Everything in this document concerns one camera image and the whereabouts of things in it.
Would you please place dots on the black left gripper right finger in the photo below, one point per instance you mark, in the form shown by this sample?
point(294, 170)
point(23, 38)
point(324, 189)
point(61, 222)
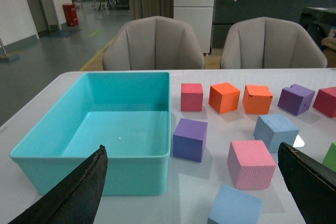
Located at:
point(311, 184)

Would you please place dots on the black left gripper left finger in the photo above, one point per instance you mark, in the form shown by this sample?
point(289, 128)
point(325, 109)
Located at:
point(76, 198)

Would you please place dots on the darker blue foam cube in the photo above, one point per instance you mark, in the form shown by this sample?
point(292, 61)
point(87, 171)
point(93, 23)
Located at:
point(273, 129)

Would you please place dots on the light blue foam cube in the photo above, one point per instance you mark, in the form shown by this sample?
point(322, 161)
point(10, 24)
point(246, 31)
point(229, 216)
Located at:
point(234, 206)

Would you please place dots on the green foam cube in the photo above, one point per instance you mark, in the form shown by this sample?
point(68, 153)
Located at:
point(330, 158)

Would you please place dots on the pink foam cube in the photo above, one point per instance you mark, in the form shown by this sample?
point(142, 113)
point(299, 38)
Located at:
point(250, 165)

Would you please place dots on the dark red foam cube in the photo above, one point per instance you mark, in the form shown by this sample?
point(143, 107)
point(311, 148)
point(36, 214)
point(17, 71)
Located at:
point(325, 101)

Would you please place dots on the notched purple foam cube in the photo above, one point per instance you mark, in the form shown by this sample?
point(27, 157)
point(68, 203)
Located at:
point(295, 99)

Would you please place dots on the teal plastic bin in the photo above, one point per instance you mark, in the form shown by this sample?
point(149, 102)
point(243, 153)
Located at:
point(128, 113)

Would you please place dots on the notched orange foam cube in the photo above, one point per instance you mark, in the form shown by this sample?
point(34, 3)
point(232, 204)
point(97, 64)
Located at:
point(257, 99)

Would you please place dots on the crimson foam cube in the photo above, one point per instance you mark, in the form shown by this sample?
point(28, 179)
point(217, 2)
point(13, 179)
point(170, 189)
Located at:
point(191, 97)

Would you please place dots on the right beige chair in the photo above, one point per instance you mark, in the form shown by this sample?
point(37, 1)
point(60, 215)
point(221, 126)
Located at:
point(269, 43)

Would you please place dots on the beige chair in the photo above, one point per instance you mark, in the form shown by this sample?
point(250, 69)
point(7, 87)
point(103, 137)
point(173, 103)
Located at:
point(154, 43)
point(269, 43)

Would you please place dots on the left beige chair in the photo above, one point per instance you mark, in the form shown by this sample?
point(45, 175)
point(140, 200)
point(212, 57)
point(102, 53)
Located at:
point(154, 43)

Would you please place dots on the dark grey counter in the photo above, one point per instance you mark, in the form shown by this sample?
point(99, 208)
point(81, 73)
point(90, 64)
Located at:
point(229, 12)

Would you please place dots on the white drawer cabinet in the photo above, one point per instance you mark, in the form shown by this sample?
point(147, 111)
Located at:
point(199, 14)

